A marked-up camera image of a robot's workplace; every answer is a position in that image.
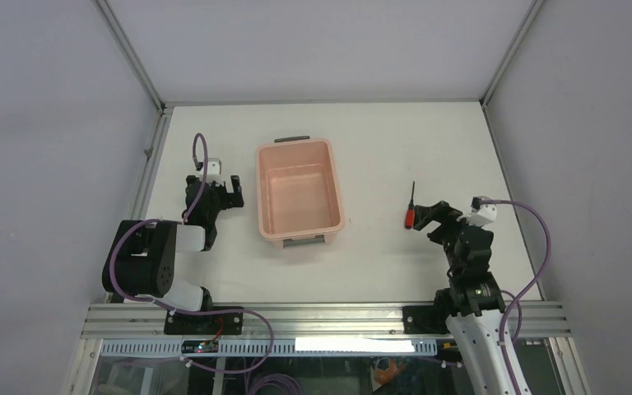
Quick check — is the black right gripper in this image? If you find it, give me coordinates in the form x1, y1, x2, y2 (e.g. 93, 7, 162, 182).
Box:
412, 201, 484, 276

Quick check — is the red-handled black screwdriver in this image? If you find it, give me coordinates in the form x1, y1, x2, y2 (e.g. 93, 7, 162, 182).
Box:
404, 181, 416, 230

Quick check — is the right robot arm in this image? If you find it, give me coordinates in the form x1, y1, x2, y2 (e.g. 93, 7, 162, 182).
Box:
402, 197, 531, 394

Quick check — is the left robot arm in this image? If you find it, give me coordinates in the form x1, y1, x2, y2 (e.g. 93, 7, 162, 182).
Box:
101, 175, 244, 334

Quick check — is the pink plastic bin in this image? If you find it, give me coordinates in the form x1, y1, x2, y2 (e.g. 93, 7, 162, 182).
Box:
255, 136, 346, 249

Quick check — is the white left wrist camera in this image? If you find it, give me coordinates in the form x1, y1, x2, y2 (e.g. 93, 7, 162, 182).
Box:
200, 158, 224, 184

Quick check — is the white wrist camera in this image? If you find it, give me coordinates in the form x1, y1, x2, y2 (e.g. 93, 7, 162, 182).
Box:
200, 158, 224, 184
457, 196, 498, 227

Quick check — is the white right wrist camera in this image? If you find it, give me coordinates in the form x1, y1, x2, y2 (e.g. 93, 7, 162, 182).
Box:
457, 196, 498, 227

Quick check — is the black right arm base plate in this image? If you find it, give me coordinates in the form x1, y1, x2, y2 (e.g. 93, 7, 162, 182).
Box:
402, 304, 449, 335

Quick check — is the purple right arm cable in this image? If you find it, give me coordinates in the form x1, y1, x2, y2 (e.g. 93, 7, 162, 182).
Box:
479, 199, 552, 395

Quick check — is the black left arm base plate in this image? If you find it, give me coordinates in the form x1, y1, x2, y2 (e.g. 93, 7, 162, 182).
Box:
163, 306, 244, 336

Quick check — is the aluminium left frame post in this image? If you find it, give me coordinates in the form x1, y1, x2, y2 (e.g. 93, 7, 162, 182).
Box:
93, 0, 165, 114

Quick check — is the aluminium frame post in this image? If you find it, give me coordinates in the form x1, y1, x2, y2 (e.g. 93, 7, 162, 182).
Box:
480, 0, 545, 110
93, 0, 165, 114

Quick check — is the aluminium front frame rail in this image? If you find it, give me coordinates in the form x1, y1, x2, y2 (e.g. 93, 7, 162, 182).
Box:
80, 302, 572, 342

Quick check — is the white slotted cable duct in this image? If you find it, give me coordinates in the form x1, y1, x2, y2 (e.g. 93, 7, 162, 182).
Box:
100, 337, 438, 359

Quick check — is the aluminium right frame post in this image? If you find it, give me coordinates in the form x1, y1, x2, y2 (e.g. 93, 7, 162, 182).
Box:
480, 0, 545, 110

